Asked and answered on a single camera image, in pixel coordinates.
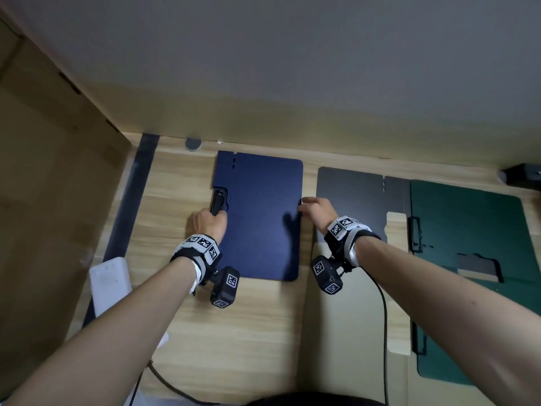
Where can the dark blue clipboard folder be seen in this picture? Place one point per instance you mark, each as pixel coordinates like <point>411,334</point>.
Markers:
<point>262,215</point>

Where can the beige flat board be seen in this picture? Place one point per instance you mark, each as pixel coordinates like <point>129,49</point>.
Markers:
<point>351,329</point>

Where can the grey card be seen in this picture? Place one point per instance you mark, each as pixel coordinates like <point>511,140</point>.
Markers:
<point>476,265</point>

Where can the white plastic block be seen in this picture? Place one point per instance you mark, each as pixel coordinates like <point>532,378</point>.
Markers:
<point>109,285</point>

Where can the marker-printed right wrist band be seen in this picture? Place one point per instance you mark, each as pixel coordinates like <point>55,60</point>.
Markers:
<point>346,234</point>

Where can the black metal bar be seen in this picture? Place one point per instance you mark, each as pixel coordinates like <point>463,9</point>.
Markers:
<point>129,202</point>

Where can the person's left forearm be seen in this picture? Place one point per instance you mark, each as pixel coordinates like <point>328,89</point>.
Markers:
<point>110,334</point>

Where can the person's right forearm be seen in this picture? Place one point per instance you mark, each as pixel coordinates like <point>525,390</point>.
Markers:
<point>443,308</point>

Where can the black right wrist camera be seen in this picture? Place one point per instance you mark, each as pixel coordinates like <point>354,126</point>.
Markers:
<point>326,272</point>

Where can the wooden cabinet panel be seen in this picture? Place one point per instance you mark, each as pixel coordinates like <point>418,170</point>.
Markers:
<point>46,198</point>

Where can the marker-printed wrist band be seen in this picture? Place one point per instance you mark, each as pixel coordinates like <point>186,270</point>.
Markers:
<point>346,234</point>
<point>198,249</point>

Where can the dark green clipboard folder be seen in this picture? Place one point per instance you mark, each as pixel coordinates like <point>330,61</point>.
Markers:
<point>469,219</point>
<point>439,363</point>

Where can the person's left fingers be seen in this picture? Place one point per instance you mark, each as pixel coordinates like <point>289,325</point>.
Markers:
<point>219,215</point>

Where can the person's left hand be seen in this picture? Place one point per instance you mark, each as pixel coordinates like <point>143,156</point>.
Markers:
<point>205,224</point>

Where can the marker-printed left wrist band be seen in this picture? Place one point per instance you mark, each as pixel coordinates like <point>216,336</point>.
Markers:
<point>198,249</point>

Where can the person's right fingers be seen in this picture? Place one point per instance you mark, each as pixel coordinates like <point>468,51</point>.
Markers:
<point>307,205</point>

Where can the person's right hand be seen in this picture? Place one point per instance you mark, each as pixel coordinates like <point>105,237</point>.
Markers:
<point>320,213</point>

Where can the black box device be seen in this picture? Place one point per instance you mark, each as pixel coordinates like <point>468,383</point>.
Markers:
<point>523,175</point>

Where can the dark grey clipboard folder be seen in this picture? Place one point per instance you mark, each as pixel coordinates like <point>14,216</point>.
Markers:
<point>359,188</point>

